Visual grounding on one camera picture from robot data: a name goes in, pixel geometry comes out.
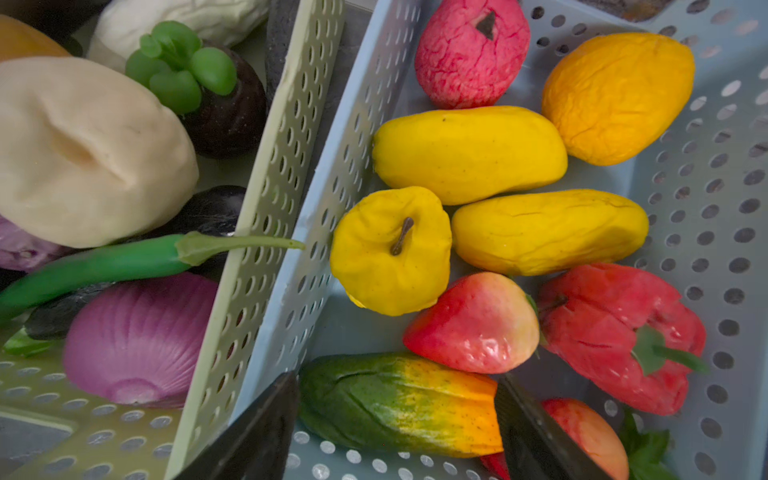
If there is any purple cabbage toy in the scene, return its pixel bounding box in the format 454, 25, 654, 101
0, 217, 72, 272

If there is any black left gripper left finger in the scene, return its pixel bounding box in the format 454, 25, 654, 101
175, 372, 299, 480

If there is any green chili pepper toy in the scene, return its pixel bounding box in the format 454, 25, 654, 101
1, 232, 305, 323

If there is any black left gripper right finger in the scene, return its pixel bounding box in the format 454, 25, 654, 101
494, 374, 610, 480

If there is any white radish toy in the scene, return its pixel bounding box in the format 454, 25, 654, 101
87, 0, 270, 73

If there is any orange potato toy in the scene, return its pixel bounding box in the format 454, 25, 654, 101
0, 15, 70, 62

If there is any green orange papaya toy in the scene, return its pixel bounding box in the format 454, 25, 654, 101
299, 353, 503, 458

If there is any orange fruit toy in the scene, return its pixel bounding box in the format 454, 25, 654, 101
541, 33, 696, 166

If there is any yellow mango toy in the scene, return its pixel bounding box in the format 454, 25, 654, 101
372, 106, 568, 206
451, 189, 649, 276

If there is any red bell pepper toy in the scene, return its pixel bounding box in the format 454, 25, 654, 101
536, 263, 707, 416

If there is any red peach toy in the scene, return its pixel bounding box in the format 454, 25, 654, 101
403, 272, 540, 374
479, 397, 679, 480

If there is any dark mangosteen toy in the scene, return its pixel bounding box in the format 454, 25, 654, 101
125, 20, 268, 159

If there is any cream white round vegetable toy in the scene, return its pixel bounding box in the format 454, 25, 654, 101
1, 57, 199, 249

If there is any purple onion toy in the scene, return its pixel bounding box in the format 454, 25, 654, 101
62, 272, 218, 408

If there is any green plastic basket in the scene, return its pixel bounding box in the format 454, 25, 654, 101
1, 1, 346, 479

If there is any yellow apple toy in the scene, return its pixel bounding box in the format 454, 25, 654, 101
330, 186, 452, 317

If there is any dark green cucumber toy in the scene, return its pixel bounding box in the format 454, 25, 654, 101
2, 282, 114, 357

